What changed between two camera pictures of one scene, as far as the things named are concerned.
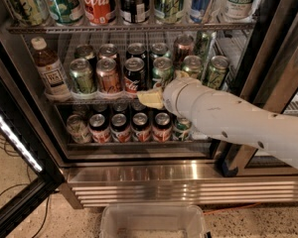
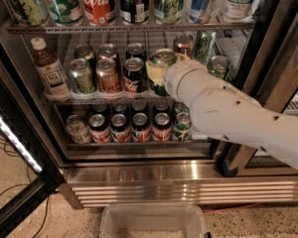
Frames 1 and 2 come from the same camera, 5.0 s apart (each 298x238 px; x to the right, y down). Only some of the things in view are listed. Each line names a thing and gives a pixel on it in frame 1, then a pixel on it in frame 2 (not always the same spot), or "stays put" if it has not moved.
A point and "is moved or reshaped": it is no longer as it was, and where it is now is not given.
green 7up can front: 163,68 is moved or reshaped
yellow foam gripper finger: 184,73 to 183,57
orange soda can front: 108,76 stays put
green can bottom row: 183,126 stays put
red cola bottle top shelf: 99,3 stays put
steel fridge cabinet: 82,53 stays put
